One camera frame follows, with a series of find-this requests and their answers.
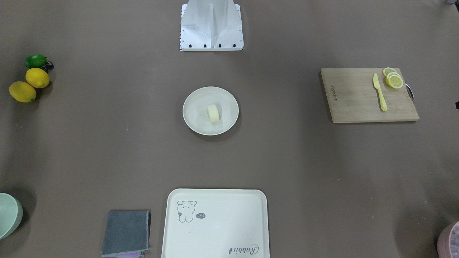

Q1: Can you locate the mint green bowl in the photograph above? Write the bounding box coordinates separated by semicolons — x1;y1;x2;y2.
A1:
0;193;23;240

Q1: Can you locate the dark grape cluster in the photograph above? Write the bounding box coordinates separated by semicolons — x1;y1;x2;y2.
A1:
40;61;55;73

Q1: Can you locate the yellow lemon lower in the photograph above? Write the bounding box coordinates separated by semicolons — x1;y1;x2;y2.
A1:
9;81;37;103

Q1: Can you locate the green lime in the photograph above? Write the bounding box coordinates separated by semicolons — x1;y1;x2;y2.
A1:
24;54;48;68

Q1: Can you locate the yellow lemon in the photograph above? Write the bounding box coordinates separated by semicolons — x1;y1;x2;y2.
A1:
9;81;37;103
25;68;50;89

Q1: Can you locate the yellow lemon upper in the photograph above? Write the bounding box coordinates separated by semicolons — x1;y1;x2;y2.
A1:
25;68;50;89

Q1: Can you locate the round cream plate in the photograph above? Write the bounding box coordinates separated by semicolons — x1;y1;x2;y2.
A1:
183;86;239;136

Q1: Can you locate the grey folded cloth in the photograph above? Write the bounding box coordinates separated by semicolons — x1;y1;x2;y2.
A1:
101;210;150;258

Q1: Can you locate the pale steamed bun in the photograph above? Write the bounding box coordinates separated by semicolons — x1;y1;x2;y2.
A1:
206;104;220;123

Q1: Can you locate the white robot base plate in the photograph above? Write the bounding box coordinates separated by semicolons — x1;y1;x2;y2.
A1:
179;0;244;51

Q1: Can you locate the pink bowl with ice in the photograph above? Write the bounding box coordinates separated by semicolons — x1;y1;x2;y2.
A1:
437;222;459;258

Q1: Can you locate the cream rabbit serving tray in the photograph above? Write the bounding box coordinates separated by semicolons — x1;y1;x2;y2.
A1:
162;189;270;258

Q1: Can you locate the lemon slice top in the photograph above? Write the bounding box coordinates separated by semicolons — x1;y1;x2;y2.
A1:
383;67;397;77

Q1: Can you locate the lemon slice back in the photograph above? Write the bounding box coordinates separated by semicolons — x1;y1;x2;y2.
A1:
385;72;402;82

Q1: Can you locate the wooden cutting board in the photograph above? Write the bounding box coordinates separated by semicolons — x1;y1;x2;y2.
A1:
320;67;420;123

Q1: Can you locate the yellow plastic knife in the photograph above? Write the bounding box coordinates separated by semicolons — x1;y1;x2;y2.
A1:
373;73;388;112

